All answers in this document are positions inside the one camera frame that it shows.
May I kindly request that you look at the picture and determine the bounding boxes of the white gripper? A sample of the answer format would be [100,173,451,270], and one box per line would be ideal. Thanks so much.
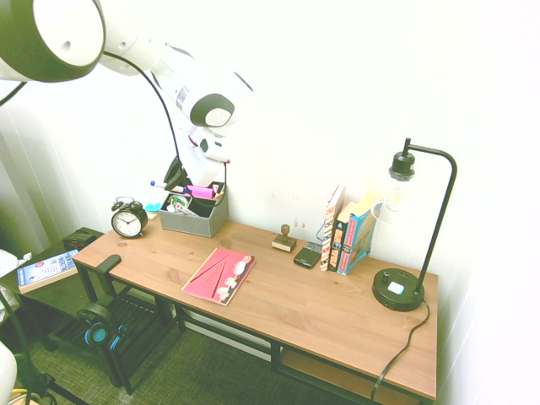
[185,126,232,189]

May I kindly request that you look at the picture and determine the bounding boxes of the dark side table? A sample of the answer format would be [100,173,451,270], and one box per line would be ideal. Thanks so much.
[0,227,107,352]

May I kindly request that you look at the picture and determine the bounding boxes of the black headphone hanger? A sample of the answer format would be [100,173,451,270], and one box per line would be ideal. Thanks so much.
[86,254,123,316]

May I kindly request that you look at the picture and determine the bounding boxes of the blue paperback book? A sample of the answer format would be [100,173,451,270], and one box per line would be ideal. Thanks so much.
[337,191,383,277]

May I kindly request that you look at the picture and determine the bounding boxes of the black metal desk frame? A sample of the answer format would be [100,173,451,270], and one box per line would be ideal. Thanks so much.
[78,260,436,405]

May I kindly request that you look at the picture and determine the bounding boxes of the white office supplies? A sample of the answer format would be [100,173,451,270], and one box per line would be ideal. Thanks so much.
[165,194,200,219]

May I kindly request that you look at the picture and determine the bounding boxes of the small black red box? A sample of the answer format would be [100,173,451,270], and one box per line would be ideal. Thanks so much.
[62,232,98,250]

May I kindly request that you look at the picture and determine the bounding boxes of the black mobile phone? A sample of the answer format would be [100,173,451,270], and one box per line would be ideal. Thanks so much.
[293,240,324,269]

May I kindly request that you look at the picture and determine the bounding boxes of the red white striped book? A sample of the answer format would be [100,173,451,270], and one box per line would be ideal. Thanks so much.
[320,184,347,273]

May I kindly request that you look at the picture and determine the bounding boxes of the black orange book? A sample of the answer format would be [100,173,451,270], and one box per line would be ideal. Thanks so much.
[327,201,360,273]

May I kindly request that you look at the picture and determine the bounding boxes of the wooden rubber stamp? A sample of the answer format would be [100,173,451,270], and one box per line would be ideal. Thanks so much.
[272,224,298,254]

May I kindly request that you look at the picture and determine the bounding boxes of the red sticky notes booklet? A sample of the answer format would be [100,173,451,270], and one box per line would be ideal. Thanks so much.
[181,247,257,308]

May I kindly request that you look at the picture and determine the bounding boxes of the blue yellow note pads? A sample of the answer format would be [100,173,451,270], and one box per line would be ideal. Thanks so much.
[143,195,168,220]

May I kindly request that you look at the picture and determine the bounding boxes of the black lamp cable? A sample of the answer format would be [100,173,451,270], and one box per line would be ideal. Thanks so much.
[370,298,431,402]

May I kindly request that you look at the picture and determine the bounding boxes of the black desk lamp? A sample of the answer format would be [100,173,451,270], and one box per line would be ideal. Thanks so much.
[371,138,459,313]

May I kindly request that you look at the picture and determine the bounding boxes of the black blue headphones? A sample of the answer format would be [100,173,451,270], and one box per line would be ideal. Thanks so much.
[77,294,128,353]

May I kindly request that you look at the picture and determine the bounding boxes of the white cloth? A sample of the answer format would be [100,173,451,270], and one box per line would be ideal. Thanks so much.
[0,247,34,293]

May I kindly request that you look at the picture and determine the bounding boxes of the black slatted shelf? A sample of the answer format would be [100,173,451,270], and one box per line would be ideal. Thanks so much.
[45,289,187,396]

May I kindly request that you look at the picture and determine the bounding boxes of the grey fabric desk organizer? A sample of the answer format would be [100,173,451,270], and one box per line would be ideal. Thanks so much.
[159,181,230,239]

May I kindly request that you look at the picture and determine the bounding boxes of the black stand with cables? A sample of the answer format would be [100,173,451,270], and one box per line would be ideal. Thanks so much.
[0,290,58,405]

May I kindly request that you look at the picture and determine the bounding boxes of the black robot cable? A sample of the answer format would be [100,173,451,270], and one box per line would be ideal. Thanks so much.
[102,51,183,165]

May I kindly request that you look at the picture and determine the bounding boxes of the pink item in organizer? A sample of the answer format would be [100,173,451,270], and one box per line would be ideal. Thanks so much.
[186,184,214,201]

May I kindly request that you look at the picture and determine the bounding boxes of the blue white book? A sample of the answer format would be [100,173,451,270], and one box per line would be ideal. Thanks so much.
[16,248,80,295]

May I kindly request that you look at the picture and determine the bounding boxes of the blue white marker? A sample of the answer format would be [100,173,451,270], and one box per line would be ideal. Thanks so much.
[149,180,187,192]

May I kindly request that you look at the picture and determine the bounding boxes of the black alarm clock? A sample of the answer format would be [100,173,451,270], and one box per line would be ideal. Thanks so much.
[111,196,149,240]

